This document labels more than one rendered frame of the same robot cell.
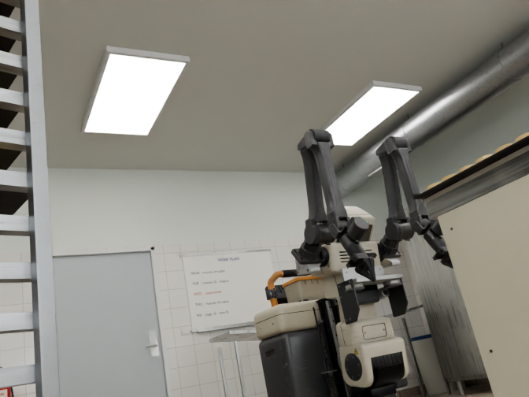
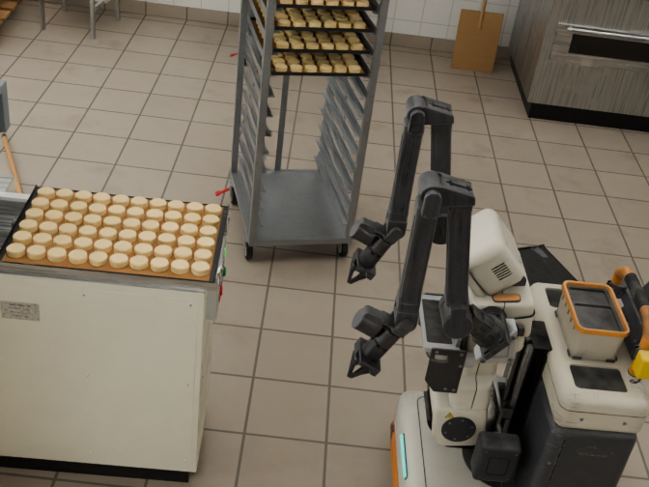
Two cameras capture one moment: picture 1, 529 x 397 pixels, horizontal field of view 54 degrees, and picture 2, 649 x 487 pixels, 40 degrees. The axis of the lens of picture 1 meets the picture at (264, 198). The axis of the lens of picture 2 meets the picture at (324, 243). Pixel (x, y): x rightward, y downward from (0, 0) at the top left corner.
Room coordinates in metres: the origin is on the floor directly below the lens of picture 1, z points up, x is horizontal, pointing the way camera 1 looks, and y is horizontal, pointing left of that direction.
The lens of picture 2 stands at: (2.78, -2.33, 2.41)
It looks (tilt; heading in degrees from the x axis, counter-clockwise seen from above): 34 degrees down; 119
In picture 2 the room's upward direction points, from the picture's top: 8 degrees clockwise
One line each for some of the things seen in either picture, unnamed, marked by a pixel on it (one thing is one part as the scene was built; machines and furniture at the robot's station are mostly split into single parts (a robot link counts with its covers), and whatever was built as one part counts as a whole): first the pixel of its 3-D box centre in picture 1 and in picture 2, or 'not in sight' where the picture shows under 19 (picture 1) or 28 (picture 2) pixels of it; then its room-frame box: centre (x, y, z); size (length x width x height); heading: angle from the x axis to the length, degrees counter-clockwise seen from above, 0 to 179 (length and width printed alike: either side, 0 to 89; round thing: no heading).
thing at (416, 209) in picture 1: (408, 183); (417, 256); (2.11, -0.62, 1.18); 0.11 x 0.06 x 0.43; 122
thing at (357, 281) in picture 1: (370, 292); (445, 334); (2.14, -0.35, 0.77); 0.28 x 0.16 x 0.22; 122
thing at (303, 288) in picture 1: (311, 291); (589, 321); (2.48, -0.13, 0.87); 0.23 x 0.15 x 0.11; 122
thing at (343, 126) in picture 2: not in sight; (339, 118); (0.98, 0.94, 0.60); 0.64 x 0.03 x 0.03; 136
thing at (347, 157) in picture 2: not in sight; (336, 135); (0.98, 0.94, 0.51); 0.64 x 0.03 x 0.03; 136
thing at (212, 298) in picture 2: not in sight; (215, 277); (1.46, -0.58, 0.77); 0.24 x 0.04 x 0.14; 122
